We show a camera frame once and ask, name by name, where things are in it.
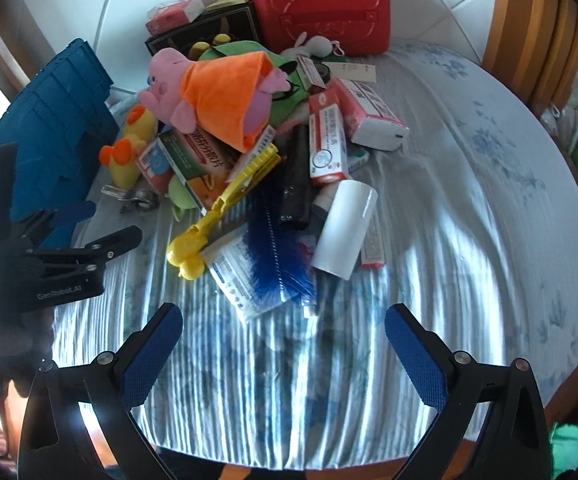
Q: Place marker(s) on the white bunny plush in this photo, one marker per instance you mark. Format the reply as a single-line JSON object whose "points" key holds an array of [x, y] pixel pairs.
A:
{"points": [[313, 47]]}

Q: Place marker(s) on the pink pig plush orange dress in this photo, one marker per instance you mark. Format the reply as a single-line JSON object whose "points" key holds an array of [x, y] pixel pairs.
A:
{"points": [[228, 97]]}

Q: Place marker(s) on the black long case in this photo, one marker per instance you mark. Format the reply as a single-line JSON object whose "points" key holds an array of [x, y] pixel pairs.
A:
{"points": [[298, 189]]}

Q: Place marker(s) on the yellow duck plush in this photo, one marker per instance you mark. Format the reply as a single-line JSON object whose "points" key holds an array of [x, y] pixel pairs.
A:
{"points": [[121, 157]]}

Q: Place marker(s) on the blue plastic storage crate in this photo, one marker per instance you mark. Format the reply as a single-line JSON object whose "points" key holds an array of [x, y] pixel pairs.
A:
{"points": [[59, 121]]}

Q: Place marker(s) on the red hard carry case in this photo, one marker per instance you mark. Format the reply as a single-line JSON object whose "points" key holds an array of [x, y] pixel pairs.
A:
{"points": [[361, 27]]}

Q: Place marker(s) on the green orange medicine box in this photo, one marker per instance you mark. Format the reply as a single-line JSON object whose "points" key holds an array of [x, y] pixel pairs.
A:
{"points": [[200, 162]]}

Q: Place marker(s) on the green lotus leaf plush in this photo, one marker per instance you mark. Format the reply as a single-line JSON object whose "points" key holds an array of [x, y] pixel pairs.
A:
{"points": [[284, 104]]}

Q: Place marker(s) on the blue bottle brush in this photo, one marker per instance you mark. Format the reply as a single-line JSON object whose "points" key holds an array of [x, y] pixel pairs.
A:
{"points": [[279, 269]]}

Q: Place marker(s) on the white blue medicine box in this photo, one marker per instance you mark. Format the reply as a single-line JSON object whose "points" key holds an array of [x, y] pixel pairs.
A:
{"points": [[239, 279]]}

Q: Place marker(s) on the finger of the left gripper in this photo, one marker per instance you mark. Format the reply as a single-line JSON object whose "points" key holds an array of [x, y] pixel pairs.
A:
{"points": [[109, 244]]}

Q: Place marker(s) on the red white medicine box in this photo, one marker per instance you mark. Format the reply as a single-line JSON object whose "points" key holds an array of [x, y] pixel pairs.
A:
{"points": [[328, 158]]}

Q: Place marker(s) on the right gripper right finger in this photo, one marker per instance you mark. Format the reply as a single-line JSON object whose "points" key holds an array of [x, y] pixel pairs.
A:
{"points": [[513, 441]]}

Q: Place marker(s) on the white cylinder roll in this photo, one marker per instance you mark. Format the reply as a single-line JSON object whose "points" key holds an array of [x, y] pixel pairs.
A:
{"points": [[349, 206]]}

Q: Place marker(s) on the pink tissue pack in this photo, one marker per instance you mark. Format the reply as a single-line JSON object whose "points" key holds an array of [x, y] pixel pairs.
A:
{"points": [[166, 17]]}

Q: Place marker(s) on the black gift bag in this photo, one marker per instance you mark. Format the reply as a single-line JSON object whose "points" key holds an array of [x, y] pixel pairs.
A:
{"points": [[238, 22]]}

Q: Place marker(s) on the white paper card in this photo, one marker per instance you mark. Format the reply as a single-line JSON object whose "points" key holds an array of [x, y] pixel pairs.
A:
{"points": [[353, 71]]}

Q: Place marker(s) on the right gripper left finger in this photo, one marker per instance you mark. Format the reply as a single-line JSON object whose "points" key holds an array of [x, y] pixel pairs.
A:
{"points": [[55, 442]]}

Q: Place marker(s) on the pink white tissue box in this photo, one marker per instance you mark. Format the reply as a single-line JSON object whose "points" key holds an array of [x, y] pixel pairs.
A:
{"points": [[368, 121]]}

